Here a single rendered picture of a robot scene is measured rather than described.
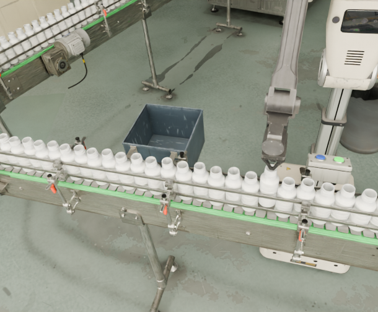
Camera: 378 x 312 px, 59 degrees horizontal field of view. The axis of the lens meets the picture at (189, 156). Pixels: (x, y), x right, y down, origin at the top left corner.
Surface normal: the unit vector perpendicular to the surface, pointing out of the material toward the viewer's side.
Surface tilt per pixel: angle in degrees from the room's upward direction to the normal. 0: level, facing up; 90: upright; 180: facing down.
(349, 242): 90
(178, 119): 90
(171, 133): 90
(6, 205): 0
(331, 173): 70
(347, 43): 90
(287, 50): 59
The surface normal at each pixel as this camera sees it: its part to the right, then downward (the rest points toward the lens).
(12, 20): 0.83, 0.34
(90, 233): -0.09, -0.70
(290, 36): -0.29, 0.25
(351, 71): -0.28, 0.70
